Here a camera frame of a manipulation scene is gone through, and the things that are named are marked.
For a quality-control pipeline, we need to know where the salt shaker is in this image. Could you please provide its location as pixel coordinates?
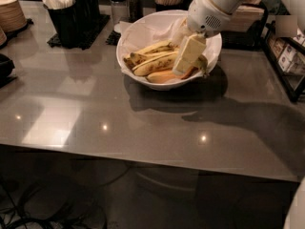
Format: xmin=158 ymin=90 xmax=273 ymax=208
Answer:
xmin=110 ymin=0 xmax=129 ymax=33

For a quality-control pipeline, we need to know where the pepper shaker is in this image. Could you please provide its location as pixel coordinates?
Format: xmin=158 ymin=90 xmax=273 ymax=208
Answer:
xmin=128 ymin=0 xmax=143 ymax=22

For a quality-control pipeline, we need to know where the white bowl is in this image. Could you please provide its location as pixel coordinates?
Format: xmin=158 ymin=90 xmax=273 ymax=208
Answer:
xmin=115 ymin=10 xmax=223 ymax=92

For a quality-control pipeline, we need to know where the large front yellow banana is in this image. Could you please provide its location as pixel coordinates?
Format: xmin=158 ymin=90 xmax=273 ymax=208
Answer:
xmin=132 ymin=52 xmax=209 ymax=78

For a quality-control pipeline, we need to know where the black object left edge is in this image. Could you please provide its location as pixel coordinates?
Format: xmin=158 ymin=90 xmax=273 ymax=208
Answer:
xmin=0 ymin=53 xmax=14 ymax=79

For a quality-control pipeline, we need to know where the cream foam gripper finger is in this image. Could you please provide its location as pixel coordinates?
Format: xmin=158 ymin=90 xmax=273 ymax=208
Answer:
xmin=173 ymin=33 xmax=207 ymax=75

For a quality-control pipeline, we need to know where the orange lower banana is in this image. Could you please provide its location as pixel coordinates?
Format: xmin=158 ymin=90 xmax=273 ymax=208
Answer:
xmin=146 ymin=67 xmax=198 ymax=84

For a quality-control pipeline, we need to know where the brown napkin dispenser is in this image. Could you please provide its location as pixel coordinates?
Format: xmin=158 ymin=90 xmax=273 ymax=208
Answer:
xmin=218 ymin=0 xmax=269 ymax=50

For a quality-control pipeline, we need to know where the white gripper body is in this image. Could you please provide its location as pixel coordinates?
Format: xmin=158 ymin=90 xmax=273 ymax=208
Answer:
xmin=187 ymin=0 xmax=232 ymax=37

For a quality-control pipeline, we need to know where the front black utensil cup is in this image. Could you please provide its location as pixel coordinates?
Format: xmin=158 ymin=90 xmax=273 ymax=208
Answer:
xmin=44 ymin=3 xmax=78 ymax=48

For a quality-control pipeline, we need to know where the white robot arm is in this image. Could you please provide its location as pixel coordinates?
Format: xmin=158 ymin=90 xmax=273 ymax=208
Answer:
xmin=172 ymin=0 xmax=305 ymax=75

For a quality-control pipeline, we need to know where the black condiment rack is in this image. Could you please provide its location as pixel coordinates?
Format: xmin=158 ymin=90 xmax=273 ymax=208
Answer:
xmin=261 ymin=21 xmax=305 ymax=102

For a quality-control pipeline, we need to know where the upper yellow banana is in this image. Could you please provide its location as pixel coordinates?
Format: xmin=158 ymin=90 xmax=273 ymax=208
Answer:
xmin=136 ymin=40 xmax=175 ymax=54

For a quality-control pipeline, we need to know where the small middle banana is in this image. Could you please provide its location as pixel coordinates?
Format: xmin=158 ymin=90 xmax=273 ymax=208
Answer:
xmin=123 ymin=52 xmax=165 ymax=70

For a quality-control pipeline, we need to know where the white paper liner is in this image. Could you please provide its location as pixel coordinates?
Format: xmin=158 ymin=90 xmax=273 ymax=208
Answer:
xmin=118 ymin=11 xmax=221 ymax=81

